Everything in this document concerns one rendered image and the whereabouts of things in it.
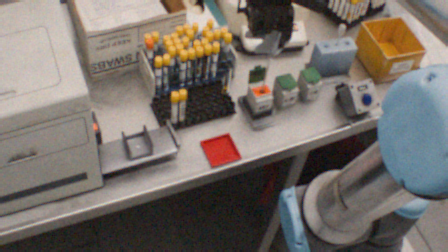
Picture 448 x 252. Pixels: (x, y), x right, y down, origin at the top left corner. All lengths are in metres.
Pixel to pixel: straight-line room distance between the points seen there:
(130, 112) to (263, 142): 0.30
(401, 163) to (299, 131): 0.73
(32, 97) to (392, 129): 0.57
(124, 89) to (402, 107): 0.86
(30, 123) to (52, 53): 0.13
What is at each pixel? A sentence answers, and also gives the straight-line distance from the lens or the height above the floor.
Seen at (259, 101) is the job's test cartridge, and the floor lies 0.95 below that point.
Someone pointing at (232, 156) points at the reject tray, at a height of 0.88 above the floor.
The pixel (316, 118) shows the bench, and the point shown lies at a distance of 1.26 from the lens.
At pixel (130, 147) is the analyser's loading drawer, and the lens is 1.11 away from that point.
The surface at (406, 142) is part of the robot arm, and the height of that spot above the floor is 1.46.
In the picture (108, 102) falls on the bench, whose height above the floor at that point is 0.87.
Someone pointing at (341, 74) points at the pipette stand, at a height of 0.89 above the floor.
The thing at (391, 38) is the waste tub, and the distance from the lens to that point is 1.51.
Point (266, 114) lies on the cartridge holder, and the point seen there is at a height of 0.90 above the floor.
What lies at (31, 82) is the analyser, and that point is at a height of 1.17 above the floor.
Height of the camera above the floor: 1.83
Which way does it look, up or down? 52 degrees down
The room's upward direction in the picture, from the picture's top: 9 degrees clockwise
